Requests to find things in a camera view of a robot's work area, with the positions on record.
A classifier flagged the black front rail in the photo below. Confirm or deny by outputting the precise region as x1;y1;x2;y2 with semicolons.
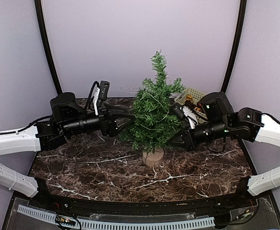
30;194;258;216

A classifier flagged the beige plastic basket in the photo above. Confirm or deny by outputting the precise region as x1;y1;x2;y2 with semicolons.
174;88;207;123

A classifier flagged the right black frame post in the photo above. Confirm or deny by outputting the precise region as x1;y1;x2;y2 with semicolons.
221;0;247;93

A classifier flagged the grey slotted cable duct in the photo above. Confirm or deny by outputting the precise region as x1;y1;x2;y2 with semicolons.
17;205;215;230

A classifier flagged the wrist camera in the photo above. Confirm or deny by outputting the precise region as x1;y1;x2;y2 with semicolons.
89;80;111;117
172;103;199;129

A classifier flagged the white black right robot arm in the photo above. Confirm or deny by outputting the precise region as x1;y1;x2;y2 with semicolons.
169;92;280;208

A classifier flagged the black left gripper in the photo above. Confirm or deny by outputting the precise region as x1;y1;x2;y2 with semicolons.
63;103;136;137

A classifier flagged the left black frame post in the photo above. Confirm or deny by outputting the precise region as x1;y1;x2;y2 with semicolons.
34;0;63;94

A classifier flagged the small green christmas tree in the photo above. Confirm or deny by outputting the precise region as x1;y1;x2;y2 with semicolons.
120;51;185;167

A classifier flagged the black frame post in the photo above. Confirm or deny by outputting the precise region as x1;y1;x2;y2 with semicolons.
34;0;63;94
221;0;247;93

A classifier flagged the gold gift box ornament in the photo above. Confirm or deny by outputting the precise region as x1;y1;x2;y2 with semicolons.
186;94;193;102

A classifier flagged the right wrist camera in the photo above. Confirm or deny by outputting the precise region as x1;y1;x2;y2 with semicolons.
172;103;199;129

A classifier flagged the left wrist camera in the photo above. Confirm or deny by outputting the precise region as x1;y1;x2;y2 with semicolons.
89;80;111;117

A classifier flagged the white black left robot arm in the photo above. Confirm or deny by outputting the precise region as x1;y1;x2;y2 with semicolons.
0;92;135;209

